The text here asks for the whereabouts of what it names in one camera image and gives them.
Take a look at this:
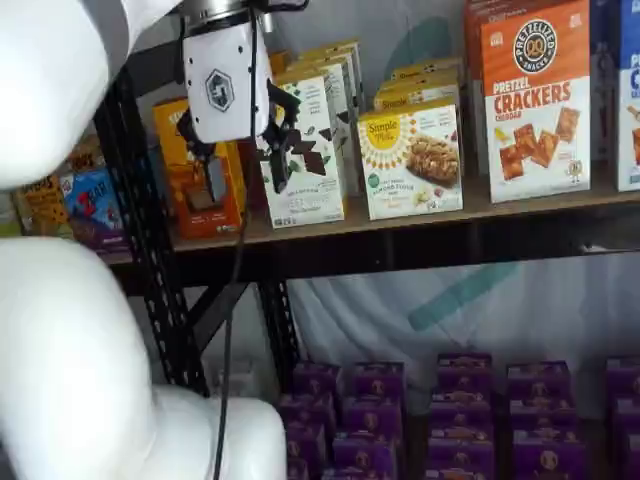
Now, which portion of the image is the Simple Mills almond cookie box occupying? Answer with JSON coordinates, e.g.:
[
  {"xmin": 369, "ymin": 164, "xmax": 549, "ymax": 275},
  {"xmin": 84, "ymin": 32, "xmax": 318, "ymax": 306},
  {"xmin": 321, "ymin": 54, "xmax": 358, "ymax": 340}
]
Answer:
[{"xmin": 356, "ymin": 96, "xmax": 465, "ymax": 222}]

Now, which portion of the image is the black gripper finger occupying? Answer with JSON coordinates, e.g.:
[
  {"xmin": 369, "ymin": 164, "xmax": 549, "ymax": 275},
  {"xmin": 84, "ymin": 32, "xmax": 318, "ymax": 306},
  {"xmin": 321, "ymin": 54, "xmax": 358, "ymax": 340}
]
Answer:
[
  {"xmin": 176, "ymin": 106, "xmax": 227, "ymax": 206},
  {"xmin": 256, "ymin": 79, "xmax": 304, "ymax": 194}
]

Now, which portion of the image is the blue Zbar box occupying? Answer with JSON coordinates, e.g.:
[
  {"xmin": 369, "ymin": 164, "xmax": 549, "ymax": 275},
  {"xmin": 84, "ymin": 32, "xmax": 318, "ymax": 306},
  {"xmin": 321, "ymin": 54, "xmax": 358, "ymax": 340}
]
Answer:
[{"xmin": 59, "ymin": 167, "xmax": 129, "ymax": 252}]

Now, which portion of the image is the orange Pretzel Crackers box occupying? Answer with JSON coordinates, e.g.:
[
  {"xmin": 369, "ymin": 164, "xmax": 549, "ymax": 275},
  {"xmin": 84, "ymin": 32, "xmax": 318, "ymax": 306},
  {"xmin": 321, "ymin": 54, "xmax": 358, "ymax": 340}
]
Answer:
[
  {"xmin": 461, "ymin": 0, "xmax": 490, "ymax": 177},
  {"xmin": 479, "ymin": 0, "xmax": 593, "ymax": 204}
]

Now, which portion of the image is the short wooden shelf board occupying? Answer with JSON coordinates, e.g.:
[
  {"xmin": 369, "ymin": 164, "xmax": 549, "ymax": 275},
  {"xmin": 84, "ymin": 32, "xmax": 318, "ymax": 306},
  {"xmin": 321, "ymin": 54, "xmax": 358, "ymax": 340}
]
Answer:
[{"xmin": 97, "ymin": 247, "xmax": 136, "ymax": 274}]

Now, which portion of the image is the black metal shelf rack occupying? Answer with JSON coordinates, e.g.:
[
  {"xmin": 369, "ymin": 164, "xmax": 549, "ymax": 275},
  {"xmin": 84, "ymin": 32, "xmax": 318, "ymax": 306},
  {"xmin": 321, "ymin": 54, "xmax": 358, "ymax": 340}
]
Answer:
[{"xmin": 92, "ymin": 64, "xmax": 640, "ymax": 401}]

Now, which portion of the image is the orange snack box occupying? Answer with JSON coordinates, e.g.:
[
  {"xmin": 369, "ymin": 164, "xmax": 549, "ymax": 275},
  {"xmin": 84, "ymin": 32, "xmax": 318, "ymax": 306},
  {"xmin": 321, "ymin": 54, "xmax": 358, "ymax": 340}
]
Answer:
[{"xmin": 151, "ymin": 96, "xmax": 249, "ymax": 240}]

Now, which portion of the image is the dark navy snack box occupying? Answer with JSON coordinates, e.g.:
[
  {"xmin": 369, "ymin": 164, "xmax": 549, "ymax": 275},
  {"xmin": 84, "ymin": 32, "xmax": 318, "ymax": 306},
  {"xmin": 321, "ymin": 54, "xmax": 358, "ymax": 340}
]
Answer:
[{"xmin": 589, "ymin": 0, "xmax": 621, "ymax": 162}]

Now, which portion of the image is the purple snack box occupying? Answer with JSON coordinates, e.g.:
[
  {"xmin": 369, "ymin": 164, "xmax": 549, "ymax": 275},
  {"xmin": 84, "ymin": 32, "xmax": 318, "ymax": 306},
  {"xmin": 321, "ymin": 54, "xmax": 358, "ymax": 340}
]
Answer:
[
  {"xmin": 505, "ymin": 361, "xmax": 574, "ymax": 397},
  {"xmin": 283, "ymin": 422, "xmax": 327, "ymax": 467},
  {"xmin": 626, "ymin": 433, "xmax": 640, "ymax": 480},
  {"xmin": 435, "ymin": 369, "xmax": 495, "ymax": 397},
  {"xmin": 352, "ymin": 361, "xmax": 406, "ymax": 400},
  {"xmin": 343, "ymin": 396, "xmax": 405, "ymax": 435},
  {"xmin": 278, "ymin": 393, "xmax": 336, "ymax": 427},
  {"xmin": 605, "ymin": 355, "xmax": 640, "ymax": 400},
  {"xmin": 285, "ymin": 456, "xmax": 312, "ymax": 480},
  {"xmin": 428, "ymin": 412, "xmax": 496, "ymax": 442},
  {"xmin": 508, "ymin": 394, "xmax": 577, "ymax": 432},
  {"xmin": 611, "ymin": 396, "xmax": 640, "ymax": 437},
  {"xmin": 512, "ymin": 428, "xmax": 587, "ymax": 480},
  {"xmin": 332, "ymin": 431, "xmax": 400, "ymax": 472},
  {"xmin": 426, "ymin": 438, "xmax": 497, "ymax": 480},
  {"xmin": 292, "ymin": 361, "xmax": 345, "ymax": 397},
  {"xmin": 436, "ymin": 352, "xmax": 494, "ymax": 374},
  {"xmin": 321, "ymin": 466, "xmax": 397, "ymax": 480},
  {"xmin": 429, "ymin": 392, "xmax": 495, "ymax": 417}
]

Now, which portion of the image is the blue Pretzel Crackers box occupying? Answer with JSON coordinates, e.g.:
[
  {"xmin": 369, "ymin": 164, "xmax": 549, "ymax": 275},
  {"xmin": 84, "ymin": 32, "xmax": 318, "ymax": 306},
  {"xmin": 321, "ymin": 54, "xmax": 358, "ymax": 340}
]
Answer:
[{"xmin": 616, "ymin": 0, "xmax": 640, "ymax": 193}]

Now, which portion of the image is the green snack box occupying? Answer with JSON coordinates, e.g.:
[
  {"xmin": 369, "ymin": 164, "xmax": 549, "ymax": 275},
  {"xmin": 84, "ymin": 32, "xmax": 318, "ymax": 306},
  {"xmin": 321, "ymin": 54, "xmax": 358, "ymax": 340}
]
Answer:
[{"xmin": 0, "ymin": 192, "xmax": 24, "ymax": 239}]

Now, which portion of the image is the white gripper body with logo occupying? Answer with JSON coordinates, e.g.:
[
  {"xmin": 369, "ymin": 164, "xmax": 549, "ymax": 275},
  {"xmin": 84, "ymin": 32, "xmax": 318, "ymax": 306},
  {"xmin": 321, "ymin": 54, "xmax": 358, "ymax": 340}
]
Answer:
[{"xmin": 182, "ymin": 22, "xmax": 275, "ymax": 144}]

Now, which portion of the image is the white backdrop cloth teal print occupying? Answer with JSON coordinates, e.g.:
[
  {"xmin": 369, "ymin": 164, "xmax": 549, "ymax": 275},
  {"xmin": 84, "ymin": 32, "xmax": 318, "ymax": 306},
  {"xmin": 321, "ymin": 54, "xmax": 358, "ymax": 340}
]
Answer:
[{"xmin": 269, "ymin": 0, "xmax": 640, "ymax": 419}]

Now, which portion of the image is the long wooden shelf board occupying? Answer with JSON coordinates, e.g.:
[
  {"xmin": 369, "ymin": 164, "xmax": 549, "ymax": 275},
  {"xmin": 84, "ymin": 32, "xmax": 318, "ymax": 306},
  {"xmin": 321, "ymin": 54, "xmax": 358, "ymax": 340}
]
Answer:
[{"xmin": 172, "ymin": 187, "xmax": 640, "ymax": 251}]

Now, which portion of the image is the white almond flour bars box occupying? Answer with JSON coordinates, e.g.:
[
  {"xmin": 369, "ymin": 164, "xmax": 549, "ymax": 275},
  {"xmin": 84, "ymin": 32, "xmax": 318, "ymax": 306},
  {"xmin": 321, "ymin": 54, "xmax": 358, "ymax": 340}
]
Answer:
[
  {"xmin": 378, "ymin": 68, "xmax": 461, "ymax": 94},
  {"xmin": 391, "ymin": 56, "xmax": 464, "ymax": 81},
  {"xmin": 373, "ymin": 82, "xmax": 462, "ymax": 114}
]

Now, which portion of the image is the white Sweet Thins box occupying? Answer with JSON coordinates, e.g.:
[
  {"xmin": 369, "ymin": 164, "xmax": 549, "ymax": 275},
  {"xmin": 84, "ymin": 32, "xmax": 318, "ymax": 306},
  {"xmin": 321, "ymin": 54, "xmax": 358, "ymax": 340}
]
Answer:
[
  {"xmin": 285, "ymin": 57, "xmax": 362, "ymax": 197},
  {"xmin": 256, "ymin": 74, "xmax": 347, "ymax": 230},
  {"xmin": 298, "ymin": 39, "xmax": 364, "ymax": 101}
]

